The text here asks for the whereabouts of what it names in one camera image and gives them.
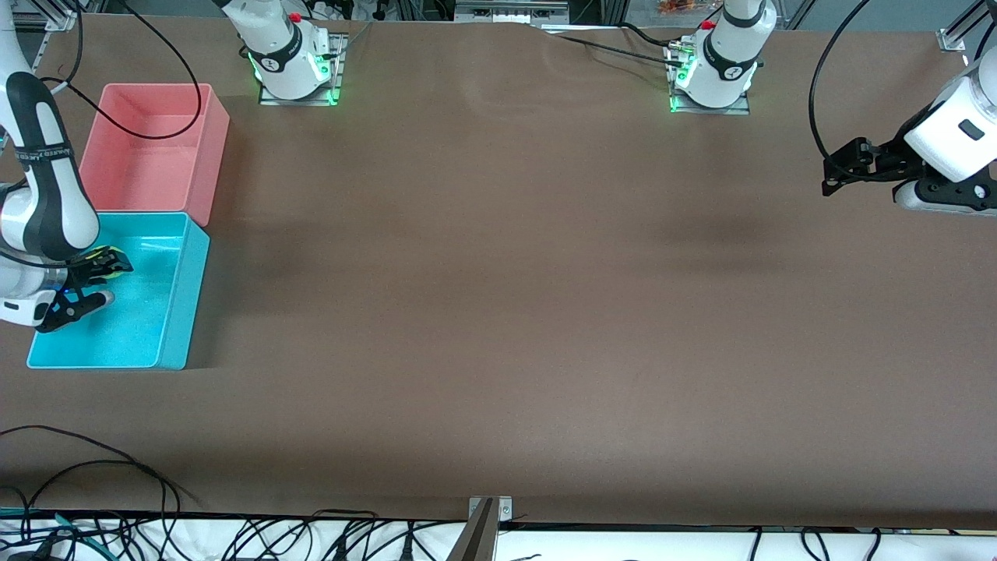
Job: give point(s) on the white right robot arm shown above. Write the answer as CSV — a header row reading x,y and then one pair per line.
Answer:
x,y
54,202

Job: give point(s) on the yellow-green tennis ball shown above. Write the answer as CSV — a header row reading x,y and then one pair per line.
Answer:
x,y
115,261

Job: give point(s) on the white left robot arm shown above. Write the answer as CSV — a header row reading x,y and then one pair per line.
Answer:
x,y
950,132

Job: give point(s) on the orange patterned object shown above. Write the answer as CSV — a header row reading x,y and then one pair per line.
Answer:
x,y
678,6

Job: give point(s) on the aluminium frame post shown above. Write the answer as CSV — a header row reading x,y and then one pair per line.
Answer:
x,y
613,9

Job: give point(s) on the aluminium corner bracket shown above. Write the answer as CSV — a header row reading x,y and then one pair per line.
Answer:
x,y
62,21

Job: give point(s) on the pink plastic bin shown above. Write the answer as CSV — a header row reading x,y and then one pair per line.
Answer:
x,y
156,156

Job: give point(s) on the dark grey metal bar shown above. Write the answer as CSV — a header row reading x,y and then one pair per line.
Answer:
x,y
475,541

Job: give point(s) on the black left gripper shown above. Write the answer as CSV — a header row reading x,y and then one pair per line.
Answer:
x,y
886,158

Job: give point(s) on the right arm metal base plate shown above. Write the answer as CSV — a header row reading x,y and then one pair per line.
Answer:
x,y
336,78

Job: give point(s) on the aluminium frame profile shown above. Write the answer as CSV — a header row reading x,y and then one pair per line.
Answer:
x,y
952,39

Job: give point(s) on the silver metal bracket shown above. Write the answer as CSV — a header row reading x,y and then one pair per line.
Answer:
x,y
502,506

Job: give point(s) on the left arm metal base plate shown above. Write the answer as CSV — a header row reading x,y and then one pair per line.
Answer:
x,y
736,111

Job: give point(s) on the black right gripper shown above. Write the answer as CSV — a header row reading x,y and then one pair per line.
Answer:
x,y
87,268

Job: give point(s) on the blue plastic bin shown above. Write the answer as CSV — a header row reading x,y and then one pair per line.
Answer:
x,y
148,327

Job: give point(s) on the grey metal box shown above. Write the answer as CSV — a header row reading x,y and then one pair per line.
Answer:
x,y
510,11

